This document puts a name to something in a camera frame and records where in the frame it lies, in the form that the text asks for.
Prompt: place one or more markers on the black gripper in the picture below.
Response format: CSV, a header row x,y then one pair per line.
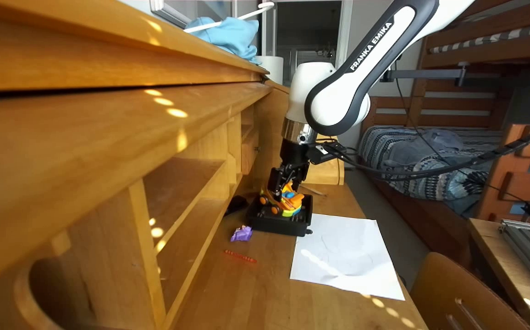
x,y
295,162

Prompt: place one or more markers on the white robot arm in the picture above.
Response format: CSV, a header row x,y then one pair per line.
x,y
326,100

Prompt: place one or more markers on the purple wrapper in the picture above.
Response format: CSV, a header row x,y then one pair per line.
x,y
243,234

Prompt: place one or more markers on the white paper sheet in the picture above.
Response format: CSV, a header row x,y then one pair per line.
x,y
346,254

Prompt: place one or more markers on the striped bedding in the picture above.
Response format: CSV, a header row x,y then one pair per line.
x,y
403,150

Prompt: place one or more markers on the blue cloth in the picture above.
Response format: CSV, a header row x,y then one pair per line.
x,y
232,36

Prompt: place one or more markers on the wooden desk hutch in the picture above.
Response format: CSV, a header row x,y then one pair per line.
x,y
122,144

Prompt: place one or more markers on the wooden bunk bed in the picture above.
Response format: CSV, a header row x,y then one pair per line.
x,y
471,74

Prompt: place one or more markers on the wooden chair back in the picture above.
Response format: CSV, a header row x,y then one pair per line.
x,y
450,298

